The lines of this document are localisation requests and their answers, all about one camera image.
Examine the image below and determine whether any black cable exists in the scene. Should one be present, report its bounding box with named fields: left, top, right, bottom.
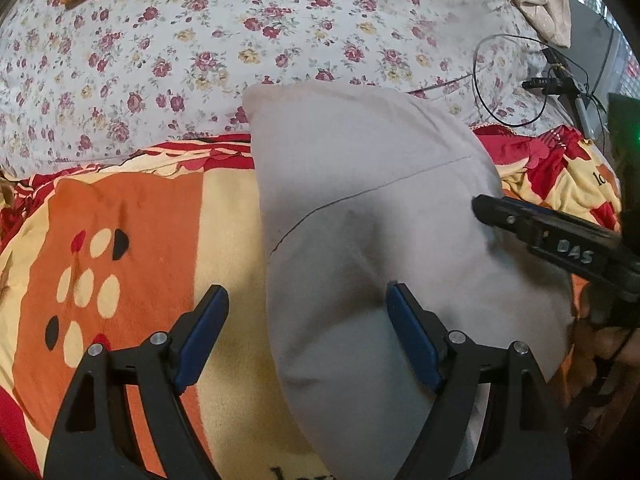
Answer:
left=472, top=34, right=608, bottom=128

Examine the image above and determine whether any person's right hand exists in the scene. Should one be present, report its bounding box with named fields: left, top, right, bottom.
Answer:
left=575, top=317, right=640, bottom=411

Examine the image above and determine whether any grey garment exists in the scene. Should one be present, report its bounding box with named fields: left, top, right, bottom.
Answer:
left=242, top=81, right=576, bottom=480

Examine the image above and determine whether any floral quilt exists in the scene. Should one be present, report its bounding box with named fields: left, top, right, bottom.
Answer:
left=0, top=0, right=601, bottom=178

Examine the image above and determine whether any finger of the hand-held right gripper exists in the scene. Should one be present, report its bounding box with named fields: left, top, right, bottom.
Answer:
left=472, top=194, right=623, bottom=256

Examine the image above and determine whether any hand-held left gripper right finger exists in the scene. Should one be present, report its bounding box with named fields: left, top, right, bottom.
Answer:
left=385, top=281, right=573, bottom=480

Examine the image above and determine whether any black device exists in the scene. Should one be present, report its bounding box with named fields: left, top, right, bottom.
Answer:
left=522, top=47, right=581, bottom=96

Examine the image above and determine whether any orange red yellow printed blanket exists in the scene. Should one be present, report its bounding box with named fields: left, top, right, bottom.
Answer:
left=0, top=125, right=626, bottom=480

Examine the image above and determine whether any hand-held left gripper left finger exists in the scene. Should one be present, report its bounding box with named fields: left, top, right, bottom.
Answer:
left=44, top=284, right=230, bottom=480

